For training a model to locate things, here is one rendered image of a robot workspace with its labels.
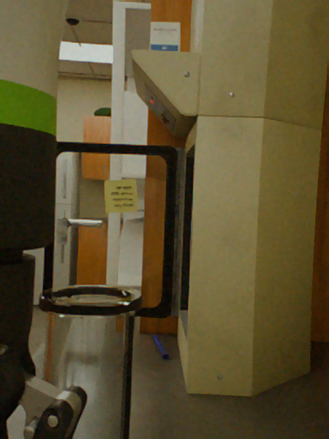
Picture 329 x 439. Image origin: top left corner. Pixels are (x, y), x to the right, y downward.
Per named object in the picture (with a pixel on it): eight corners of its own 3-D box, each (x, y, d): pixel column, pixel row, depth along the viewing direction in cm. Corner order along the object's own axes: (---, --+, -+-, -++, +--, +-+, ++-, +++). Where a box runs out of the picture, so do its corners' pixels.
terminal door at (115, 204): (170, 319, 120) (177, 145, 118) (41, 312, 123) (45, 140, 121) (171, 318, 121) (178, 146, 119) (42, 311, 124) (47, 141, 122)
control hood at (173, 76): (185, 137, 119) (187, 92, 119) (198, 115, 87) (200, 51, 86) (135, 135, 119) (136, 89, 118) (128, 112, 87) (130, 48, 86)
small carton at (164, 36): (179, 67, 97) (180, 32, 97) (178, 59, 92) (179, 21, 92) (152, 66, 97) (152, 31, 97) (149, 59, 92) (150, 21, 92)
